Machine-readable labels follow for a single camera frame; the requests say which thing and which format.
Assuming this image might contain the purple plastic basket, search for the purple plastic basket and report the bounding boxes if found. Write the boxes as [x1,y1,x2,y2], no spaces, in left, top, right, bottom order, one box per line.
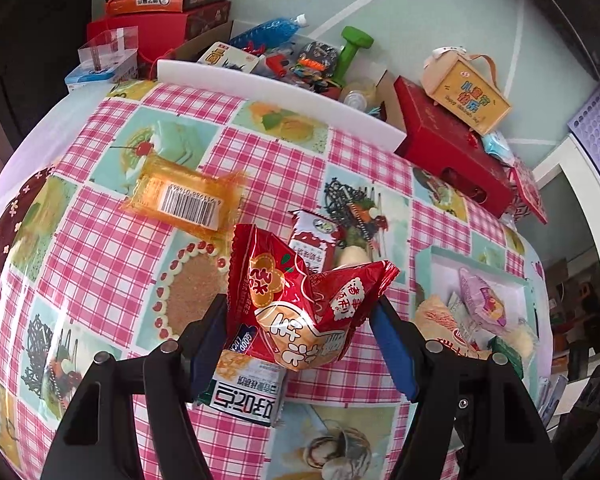
[566,71,600,192]

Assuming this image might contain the white shelf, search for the white shelf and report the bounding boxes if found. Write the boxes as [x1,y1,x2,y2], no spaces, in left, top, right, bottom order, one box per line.
[529,134,600,271]

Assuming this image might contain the orange box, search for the orange box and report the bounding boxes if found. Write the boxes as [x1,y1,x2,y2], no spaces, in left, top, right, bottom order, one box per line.
[104,0,189,17]

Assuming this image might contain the green dumbbell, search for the green dumbbell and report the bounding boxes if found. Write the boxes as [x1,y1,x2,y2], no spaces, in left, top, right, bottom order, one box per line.
[334,25,377,82]

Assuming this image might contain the teal shallow cardboard tray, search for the teal shallow cardboard tray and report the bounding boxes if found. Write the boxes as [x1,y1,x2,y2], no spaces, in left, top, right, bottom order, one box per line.
[414,246,539,377]

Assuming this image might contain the blue water bottle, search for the blue water bottle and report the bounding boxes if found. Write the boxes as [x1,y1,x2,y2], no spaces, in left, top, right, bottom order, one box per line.
[229,13,312,52]

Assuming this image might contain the orange yellow snack packet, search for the orange yellow snack packet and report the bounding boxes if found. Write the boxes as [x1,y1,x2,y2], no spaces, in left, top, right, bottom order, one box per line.
[119,154,247,237]

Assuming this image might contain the blue wet wipes pack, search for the blue wet wipes pack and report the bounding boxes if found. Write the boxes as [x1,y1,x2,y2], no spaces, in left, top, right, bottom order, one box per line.
[481,129,514,162]

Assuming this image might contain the purple snack packet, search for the purple snack packet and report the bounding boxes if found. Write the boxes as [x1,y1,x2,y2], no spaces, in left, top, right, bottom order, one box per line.
[457,266,509,337]

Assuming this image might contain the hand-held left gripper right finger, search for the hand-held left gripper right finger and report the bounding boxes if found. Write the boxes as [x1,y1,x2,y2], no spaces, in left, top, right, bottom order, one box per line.
[370,296,563,480]

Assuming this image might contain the dark green snack packet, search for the dark green snack packet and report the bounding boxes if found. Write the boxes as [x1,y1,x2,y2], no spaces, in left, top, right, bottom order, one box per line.
[489,336,524,372]

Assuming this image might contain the white green printed snack packet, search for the white green printed snack packet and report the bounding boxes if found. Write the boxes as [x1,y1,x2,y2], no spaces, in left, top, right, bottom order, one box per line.
[195,324,287,429]

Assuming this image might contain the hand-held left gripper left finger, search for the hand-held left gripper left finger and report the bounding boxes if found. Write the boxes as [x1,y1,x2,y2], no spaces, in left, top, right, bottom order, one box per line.
[40,294,229,480]

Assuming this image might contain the light blue box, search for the light blue box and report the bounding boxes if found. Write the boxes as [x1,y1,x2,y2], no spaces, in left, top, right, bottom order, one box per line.
[64,51,139,94]

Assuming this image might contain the black cabinet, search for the black cabinet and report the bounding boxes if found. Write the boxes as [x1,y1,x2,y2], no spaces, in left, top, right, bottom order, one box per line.
[0,0,106,161]

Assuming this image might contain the pile of small toys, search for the pile of small toys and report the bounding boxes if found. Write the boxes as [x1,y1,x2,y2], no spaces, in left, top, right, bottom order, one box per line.
[259,39,347,97]

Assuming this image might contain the white card box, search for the white card box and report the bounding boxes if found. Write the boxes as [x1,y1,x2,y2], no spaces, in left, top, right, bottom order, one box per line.
[196,41,262,74]

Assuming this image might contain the stacked cardboard boxes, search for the stacked cardboard boxes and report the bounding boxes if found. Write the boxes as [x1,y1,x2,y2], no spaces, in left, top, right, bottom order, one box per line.
[549,259,600,377]

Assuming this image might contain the clear yellow cake packet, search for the clear yellow cake packet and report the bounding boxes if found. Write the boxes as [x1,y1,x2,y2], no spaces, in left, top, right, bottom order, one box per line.
[509,316,539,362]

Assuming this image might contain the yellow sign box with handle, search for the yellow sign box with handle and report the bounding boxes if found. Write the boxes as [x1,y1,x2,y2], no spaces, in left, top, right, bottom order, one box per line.
[421,46,513,137]

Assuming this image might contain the red gift box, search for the red gift box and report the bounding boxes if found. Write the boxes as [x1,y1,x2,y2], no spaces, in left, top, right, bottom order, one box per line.
[393,75,516,219]

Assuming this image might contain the small clear bottle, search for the small clear bottle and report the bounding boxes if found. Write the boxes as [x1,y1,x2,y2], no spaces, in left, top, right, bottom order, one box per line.
[341,76,379,112]

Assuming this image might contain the beige orange snack packet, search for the beige orange snack packet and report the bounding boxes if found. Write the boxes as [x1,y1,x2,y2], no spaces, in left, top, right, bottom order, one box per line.
[413,294,489,359]

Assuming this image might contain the dark red snack packet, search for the dark red snack packet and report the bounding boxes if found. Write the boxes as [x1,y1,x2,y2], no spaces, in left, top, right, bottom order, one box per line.
[286,209,347,275]

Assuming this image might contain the red patterned box lid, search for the red patterned box lid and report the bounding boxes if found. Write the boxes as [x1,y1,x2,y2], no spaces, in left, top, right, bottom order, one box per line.
[509,159,549,227]

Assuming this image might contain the white foam board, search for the white foam board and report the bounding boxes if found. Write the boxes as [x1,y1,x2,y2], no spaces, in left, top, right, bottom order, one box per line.
[155,58,408,154]

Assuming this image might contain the clear plastic box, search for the clear plastic box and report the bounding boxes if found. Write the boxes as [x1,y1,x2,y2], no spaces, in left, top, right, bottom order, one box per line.
[76,26,142,69]

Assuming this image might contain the pink checked tablecloth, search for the pink checked tablecloth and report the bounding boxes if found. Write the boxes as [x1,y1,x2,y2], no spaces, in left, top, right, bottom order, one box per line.
[0,80,541,480]

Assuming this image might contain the open cardboard box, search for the open cardboard box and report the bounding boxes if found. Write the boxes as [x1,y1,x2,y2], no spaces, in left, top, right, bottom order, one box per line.
[149,19,237,79]

